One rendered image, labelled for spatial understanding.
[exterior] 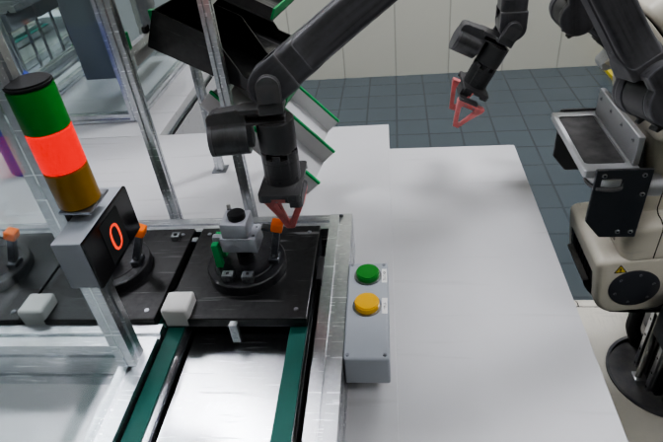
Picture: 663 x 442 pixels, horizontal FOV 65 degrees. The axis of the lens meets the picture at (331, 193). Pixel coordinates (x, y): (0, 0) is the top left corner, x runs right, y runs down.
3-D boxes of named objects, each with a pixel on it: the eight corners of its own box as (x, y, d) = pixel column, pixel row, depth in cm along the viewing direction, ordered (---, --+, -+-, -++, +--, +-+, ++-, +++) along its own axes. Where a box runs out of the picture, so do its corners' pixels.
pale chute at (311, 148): (323, 162, 119) (335, 150, 117) (307, 194, 109) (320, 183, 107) (226, 79, 113) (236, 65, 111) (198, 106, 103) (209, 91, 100)
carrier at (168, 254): (197, 236, 107) (182, 184, 100) (157, 328, 87) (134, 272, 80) (87, 239, 110) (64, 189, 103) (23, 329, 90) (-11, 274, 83)
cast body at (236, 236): (263, 236, 93) (257, 204, 89) (257, 253, 89) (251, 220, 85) (218, 236, 94) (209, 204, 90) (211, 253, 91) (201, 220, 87)
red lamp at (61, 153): (94, 153, 63) (79, 116, 60) (74, 176, 59) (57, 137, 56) (55, 155, 64) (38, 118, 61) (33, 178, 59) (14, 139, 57)
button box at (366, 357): (389, 286, 97) (388, 260, 94) (391, 384, 80) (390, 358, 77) (351, 286, 98) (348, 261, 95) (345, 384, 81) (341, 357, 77)
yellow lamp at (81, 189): (108, 187, 66) (94, 154, 63) (90, 211, 62) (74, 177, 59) (70, 188, 66) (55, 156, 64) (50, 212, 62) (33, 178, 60)
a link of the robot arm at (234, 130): (278, 74, 70) (281, 64, 78) (192, 83, 70) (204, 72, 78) (289, 159, 75) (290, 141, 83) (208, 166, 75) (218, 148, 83)
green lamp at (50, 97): (79, 115, 60) (62, 75, 57) (57, 136, 56) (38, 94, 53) (38, 117, 61) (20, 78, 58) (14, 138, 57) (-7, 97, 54)
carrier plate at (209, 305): (321, 233, 104) (320, 224, 103) (308, 327, 85) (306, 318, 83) (204, 236, 107) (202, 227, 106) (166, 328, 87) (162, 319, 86)
